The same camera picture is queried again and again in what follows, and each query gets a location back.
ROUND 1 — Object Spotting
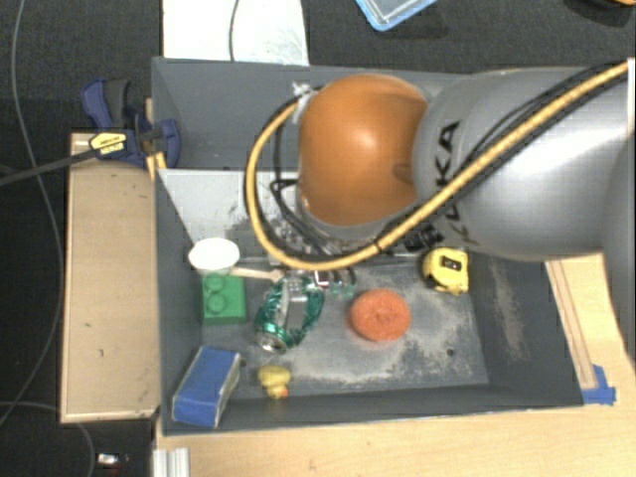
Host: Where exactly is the orange round sponge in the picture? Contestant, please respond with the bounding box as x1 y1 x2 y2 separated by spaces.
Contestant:
347 288 412 343

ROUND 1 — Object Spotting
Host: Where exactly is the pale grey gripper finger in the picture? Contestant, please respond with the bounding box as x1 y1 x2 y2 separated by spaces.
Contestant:
284 278 310 333
312 270 334 298

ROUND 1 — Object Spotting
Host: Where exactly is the pale wooden stick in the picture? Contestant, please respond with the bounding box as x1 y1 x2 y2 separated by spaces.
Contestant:
232 264 282 283

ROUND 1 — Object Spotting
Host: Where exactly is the yellow rubber duck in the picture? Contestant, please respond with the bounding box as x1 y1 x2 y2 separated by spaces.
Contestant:
256 365 292 400

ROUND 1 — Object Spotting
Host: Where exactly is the grey metal bin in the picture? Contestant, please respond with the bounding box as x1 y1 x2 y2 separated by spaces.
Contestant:
150 56 585 436

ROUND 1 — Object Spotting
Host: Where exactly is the green toy brick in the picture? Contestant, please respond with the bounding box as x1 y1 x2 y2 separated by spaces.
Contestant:
201 272 248 327

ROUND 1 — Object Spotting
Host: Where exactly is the yellow tape measure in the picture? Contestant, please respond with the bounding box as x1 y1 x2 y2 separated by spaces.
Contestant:
421 246 470 296

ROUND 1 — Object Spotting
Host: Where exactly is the blue box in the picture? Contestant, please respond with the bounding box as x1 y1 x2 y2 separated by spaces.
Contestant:
171 345 242 428

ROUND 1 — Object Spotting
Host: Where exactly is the pale wood board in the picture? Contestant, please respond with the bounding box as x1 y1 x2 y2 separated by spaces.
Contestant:
59 133 162 424

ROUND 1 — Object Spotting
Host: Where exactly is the black cylinder on white bracket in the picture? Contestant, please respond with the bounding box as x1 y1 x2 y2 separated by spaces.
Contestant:
402 227 444 253

